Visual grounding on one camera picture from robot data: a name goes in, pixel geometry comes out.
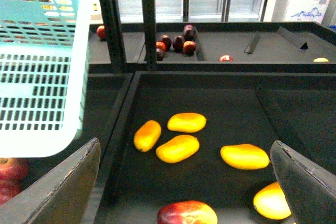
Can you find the dark plum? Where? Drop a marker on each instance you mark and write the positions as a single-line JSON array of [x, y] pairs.
[[160, 54], [167, 41], [189, 32], [178, 43]]

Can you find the dark plum top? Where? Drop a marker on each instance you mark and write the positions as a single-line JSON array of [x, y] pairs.
[[189, 32]]

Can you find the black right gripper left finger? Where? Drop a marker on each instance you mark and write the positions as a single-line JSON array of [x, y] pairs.
[[61, 195]]

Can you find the yellow mango middle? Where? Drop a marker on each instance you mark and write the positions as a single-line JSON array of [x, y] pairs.
[[178, 149]]

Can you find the yellow mango far left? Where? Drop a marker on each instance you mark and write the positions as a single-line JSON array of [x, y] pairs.
[[147, 136]]

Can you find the white chest freezer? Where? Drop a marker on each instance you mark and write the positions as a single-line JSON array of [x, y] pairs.
[[300, 10]]

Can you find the red apple lower left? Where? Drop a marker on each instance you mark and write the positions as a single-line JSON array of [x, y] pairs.
[[14, 168]]

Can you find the red apple bottom left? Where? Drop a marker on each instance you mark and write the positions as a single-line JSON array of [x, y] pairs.
[[9, 189]]

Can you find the black divider wedge right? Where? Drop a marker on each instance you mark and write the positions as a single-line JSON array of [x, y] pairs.
[[292, 38]]

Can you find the dark plum middle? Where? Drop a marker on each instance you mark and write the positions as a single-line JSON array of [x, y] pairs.
[[178, 43]]

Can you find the yellow mango top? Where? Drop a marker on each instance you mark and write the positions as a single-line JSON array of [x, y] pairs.
[[188, 122]]

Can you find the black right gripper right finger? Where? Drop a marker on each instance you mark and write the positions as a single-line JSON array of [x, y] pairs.
[[309, 189]]

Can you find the red orange plum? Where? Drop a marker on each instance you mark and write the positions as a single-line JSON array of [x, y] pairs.
[[189, 47]]

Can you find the red apple behind post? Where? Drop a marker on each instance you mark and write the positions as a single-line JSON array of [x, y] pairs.
[[101, 32]]

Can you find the black divider wedge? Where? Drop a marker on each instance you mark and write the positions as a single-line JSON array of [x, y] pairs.
[[251, 46], [292, 38]]

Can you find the red plum left edge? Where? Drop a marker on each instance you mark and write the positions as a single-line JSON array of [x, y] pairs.
[[161, 45]]

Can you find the red yellow mango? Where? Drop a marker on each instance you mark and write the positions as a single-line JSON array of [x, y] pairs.
[[191, 211]]

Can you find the lone red apple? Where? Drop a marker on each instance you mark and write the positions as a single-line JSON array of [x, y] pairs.
[[225, 58]]

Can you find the black rear fruit tray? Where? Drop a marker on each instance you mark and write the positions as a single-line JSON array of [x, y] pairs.
[[272, 54]]

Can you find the yellow mango front right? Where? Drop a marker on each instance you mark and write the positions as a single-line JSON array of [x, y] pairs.
[[271, 203]]

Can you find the yellow fruit far right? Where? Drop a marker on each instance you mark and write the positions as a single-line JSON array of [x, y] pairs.
[[321, 59]]

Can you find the light blue plastic basket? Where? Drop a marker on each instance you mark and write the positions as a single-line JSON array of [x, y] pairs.
[[44, 70]]

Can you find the black fruit tray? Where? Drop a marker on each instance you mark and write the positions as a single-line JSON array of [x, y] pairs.
[[272, 54], [254, 108]]

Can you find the black divider wedge left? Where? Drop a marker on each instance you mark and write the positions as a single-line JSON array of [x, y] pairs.
[[251, 46]]

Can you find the dark plum front left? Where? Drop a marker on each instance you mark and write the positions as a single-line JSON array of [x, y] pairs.
[[160, 54]]

